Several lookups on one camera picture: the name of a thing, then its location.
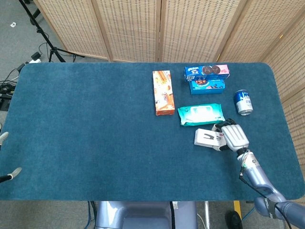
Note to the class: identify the woven wooden screen panel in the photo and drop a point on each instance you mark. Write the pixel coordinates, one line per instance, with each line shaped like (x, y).
(257, 31)
(133, 28)
(71, 23)
(195, 28)
(296, 124)
(290, 66)

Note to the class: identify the black power adapter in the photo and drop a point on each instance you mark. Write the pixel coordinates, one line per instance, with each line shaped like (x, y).
(36, 56)

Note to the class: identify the black shoe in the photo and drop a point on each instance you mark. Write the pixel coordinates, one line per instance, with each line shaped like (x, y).
(234, 220)

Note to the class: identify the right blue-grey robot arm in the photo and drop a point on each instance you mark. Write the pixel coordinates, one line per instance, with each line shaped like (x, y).
(258, 176)

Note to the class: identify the small blue cookie box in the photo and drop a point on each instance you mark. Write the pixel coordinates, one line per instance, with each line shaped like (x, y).
(207, 87)

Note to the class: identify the blue pink cookie box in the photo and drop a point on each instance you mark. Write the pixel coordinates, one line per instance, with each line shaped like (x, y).
(206, 71)

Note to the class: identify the black tripod stand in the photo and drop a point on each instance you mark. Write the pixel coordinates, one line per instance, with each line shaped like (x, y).
(38, 30)

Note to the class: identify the small white box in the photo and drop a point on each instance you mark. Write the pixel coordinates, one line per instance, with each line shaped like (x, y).
(205, 138)

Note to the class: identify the white paper scrap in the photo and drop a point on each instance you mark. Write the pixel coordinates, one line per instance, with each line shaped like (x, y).
(13, 24)

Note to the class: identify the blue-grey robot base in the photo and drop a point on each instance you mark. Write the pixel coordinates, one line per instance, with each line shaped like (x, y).
(143, 214)

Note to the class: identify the blue white drink can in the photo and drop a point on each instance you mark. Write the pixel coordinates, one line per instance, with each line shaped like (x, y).
(243, 103)

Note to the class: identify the yellow floor tape strip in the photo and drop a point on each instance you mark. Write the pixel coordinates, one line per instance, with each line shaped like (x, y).
(237, 206)

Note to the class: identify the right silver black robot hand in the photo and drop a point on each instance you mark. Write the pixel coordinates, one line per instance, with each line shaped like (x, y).
(234, 137)

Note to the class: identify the left robot hand grey fingertips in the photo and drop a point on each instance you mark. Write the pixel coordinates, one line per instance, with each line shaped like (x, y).
(14, 172)

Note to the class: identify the white power strip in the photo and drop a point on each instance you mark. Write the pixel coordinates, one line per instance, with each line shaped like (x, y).
(34, 61)

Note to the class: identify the dark blue table mat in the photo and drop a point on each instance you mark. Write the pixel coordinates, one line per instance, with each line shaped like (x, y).
(83, 124)

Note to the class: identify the teal wet wipes pack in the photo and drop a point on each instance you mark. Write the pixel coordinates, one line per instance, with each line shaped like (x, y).
(201, 115)

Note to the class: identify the metal table leg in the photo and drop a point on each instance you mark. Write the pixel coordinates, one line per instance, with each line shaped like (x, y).
(206, 214)

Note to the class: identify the orange biscuit box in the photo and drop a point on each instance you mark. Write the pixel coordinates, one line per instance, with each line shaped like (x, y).
(163, 93)

